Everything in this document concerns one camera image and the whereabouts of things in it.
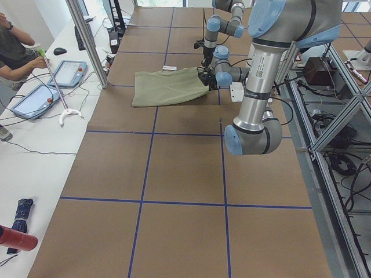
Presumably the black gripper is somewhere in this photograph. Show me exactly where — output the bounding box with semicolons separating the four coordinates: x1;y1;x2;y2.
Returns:
197;67;219;91
194;39;216;67

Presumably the sage green long-sleeve shirt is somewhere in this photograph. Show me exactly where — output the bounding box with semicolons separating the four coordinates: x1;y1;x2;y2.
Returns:
132;68;209;107

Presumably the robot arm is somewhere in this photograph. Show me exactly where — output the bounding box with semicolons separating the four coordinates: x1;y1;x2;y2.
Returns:
202;1;342;155
194;0;245;67

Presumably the white shirt hang tag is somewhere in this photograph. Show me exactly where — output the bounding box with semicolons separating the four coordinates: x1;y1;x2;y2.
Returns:
162;65;177;71

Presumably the black keyboard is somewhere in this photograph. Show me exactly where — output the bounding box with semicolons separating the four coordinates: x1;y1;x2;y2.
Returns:
74;21;93;52

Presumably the far teach pendant tablet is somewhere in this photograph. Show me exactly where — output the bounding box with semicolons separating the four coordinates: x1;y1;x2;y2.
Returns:
53;60;87;88

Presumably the teach pendant tablet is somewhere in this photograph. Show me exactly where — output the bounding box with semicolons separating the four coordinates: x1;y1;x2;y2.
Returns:
10;85;60;119
53;60;87;88

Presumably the reacher grabber stick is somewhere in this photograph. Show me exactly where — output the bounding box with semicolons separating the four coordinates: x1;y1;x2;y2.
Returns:
38;49;84;127

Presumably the black computer mouse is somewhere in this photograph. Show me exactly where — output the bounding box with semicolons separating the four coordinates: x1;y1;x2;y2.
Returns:
53;47;67;56

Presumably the near teach pendant tablet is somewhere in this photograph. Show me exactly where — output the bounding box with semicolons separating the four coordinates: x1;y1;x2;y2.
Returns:
10;85;60;119

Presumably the seated person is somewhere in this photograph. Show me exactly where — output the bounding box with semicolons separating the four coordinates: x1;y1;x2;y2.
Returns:
1;13;46;91

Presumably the folded dark blue umbrella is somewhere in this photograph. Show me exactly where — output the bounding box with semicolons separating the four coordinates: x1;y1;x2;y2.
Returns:
12;198;34;251

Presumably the red water bottle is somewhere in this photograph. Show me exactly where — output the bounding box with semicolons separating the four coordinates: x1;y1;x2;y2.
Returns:
1;225;38;251

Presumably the aluminium frame rail structure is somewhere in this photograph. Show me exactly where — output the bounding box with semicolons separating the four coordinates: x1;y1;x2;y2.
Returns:
282;36;370;277

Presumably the aluminium frame post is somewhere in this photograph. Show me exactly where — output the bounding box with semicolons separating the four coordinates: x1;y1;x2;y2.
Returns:
66;0;108;89

